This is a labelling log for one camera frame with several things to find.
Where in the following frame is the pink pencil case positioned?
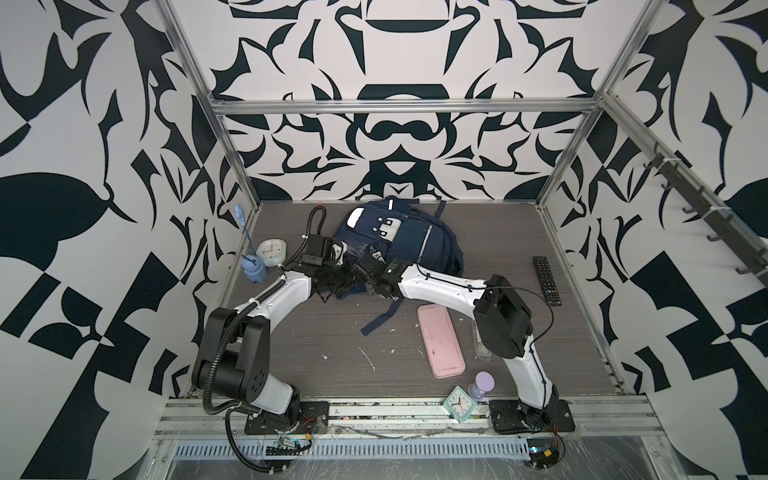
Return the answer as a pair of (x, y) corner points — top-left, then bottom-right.
(417, 304), (466, 379)

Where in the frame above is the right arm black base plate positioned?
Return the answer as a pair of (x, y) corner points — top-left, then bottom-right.
(488, 399), (576, 435)

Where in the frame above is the clear plastic ruler case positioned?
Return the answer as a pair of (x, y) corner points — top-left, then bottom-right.
(473, 324), (493, 361)

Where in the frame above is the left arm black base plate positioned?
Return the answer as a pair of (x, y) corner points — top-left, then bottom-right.
(244, 401), (330, 436)

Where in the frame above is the purple lidded small bottle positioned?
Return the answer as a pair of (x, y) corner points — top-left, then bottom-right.
(468, 371), (495, 402)

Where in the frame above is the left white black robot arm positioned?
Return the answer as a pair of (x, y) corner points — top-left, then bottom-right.
(192, 234), (349, 422)

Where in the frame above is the small green alarm clock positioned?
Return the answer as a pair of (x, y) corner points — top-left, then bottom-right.
(442, 386), (477, 423)

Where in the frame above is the right circuit board green light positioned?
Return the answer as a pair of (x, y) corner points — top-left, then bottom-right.
(524, 435), (566, 471)

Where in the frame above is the left small circuit board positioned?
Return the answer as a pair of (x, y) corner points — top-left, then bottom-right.
(264, 436), (313, 457)

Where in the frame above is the navy blue student backpack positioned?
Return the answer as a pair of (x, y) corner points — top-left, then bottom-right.
(333, 197), (464, 299)

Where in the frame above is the white perforated cable tray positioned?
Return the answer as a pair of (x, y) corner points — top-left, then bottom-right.
(173, 437), (530, 461)

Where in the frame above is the black tv remote control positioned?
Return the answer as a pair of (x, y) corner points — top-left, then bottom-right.
(532, 256), (562, 307)

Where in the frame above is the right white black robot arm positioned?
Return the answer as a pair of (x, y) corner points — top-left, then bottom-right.
(352, 254), (559, 422)

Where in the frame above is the wall mounted hook rail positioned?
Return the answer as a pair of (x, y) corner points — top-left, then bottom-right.
(643, 141), (767, 287)

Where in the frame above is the light blue round wall clock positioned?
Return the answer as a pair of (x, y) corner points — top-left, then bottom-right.
(256, 238), (287, 268)

